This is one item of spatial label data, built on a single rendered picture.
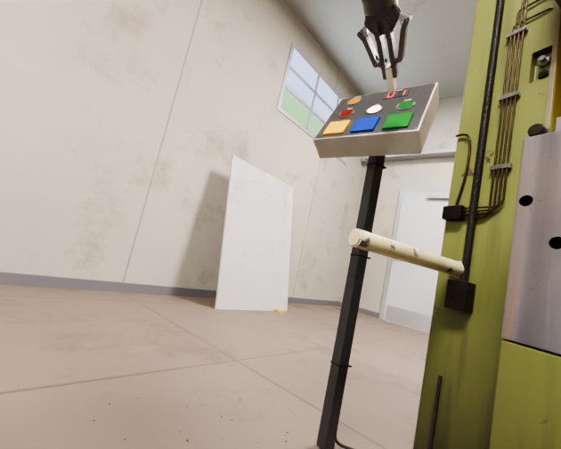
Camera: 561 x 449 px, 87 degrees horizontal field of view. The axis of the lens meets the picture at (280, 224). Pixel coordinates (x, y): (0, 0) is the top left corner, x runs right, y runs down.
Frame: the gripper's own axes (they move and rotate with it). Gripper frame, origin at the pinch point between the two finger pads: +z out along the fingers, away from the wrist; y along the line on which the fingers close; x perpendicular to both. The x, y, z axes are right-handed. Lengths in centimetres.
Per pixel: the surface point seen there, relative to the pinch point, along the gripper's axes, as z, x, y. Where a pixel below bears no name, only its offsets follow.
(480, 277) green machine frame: 52, -24, 24
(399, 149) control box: 19.1, -5.5, 1.1
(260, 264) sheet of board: 183, 36, -174
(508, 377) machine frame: 40, -55, 32
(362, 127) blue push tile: 12.5, -2.5, -9.8
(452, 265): 46, -26, 18
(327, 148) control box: 17.1, -5.5, -22.5
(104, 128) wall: 6, 26, -231
